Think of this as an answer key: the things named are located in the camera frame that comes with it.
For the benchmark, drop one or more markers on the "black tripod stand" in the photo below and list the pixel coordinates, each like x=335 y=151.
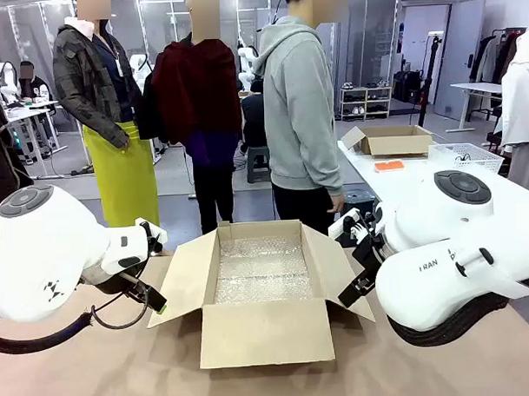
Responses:
x=430 y=79

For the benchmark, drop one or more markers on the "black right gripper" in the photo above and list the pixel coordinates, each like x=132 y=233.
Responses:
x=371 y=257

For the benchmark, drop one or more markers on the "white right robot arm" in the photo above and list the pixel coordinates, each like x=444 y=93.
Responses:
x=440 y=244

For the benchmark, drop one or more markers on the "white work table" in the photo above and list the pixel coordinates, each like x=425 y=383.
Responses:
x=31 y=115

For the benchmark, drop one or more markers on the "seated person black white jacket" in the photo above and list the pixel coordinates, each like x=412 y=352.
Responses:
x=34 y=88

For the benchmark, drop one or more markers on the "person's right hand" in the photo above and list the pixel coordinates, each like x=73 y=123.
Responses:
x=337 y=203

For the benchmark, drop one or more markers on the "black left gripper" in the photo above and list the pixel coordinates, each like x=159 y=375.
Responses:
x=106 y=281

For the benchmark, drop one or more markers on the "grey plastic stool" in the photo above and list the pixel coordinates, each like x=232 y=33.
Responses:
x=257 y=163

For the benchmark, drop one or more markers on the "person in grey hoodie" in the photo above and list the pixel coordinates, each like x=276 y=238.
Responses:
x=296 y=118

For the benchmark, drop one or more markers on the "white shoe rack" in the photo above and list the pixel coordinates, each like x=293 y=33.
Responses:
x=365 y=102

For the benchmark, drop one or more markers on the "clear bubble wrap sheet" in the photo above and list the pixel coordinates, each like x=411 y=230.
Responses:
x=262 y=267

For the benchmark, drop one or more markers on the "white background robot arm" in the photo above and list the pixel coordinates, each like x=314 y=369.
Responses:
x=247 y=64

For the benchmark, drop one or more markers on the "black luggage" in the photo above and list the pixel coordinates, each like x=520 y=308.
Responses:
x=408 y=88

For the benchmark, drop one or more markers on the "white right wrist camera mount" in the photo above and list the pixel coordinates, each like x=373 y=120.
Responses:
x=350 y=227

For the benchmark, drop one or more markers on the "black storage crate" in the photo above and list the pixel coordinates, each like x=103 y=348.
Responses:
x=359 y=203

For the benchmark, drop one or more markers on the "white plastic basket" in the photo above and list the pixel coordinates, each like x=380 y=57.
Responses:
x=467 y=154

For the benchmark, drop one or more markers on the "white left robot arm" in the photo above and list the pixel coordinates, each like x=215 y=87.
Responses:
x=53 y=240

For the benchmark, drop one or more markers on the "small open cardboard box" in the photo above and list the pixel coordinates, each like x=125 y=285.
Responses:
x=395 y=140

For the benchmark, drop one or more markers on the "orange flat packet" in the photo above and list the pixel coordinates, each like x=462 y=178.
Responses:
x=389 y=166

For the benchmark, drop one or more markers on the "white background desk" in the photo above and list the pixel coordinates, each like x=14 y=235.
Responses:
x=476 y=90

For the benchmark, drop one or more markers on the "large open cardboard box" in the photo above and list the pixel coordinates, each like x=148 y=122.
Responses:
x=265 y=332

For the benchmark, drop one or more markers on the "seated person in black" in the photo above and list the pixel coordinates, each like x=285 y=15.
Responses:
x=254 y=116

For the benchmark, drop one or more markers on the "clothes rack with garments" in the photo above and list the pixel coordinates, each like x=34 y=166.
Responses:
x=494 y=55

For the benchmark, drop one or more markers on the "white side table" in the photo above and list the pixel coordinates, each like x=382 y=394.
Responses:
x=403 y=176

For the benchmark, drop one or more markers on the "dark hanging garment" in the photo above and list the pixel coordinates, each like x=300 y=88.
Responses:
x=0 y=151

